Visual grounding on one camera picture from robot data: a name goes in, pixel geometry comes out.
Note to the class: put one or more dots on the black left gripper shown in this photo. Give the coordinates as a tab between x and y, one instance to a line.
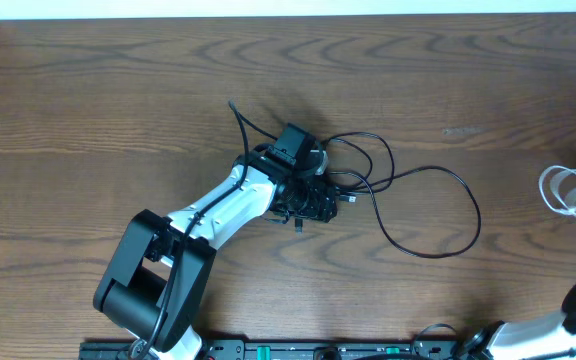
318	206

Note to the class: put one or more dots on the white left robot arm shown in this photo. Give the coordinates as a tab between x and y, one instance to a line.
155	281

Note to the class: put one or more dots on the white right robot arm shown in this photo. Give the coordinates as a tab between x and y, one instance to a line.
552	336

